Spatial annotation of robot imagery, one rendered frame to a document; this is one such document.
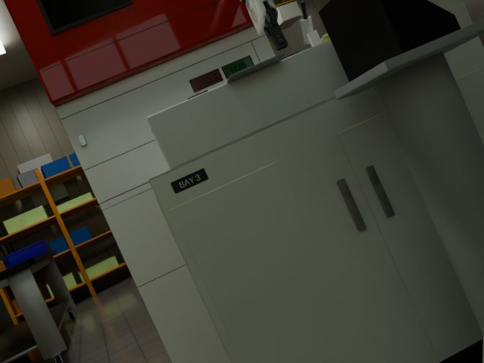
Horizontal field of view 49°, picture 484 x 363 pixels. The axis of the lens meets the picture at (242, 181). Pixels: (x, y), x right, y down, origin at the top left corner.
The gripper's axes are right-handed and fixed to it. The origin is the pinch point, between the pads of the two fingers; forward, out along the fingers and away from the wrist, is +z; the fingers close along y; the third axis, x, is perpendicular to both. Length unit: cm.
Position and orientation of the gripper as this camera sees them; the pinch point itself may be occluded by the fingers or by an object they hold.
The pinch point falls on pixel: (279, 41)
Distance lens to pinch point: 144.8
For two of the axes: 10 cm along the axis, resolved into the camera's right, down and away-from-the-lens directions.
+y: 0.5, -2.3, -9.7
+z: 4.3, 8.8, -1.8
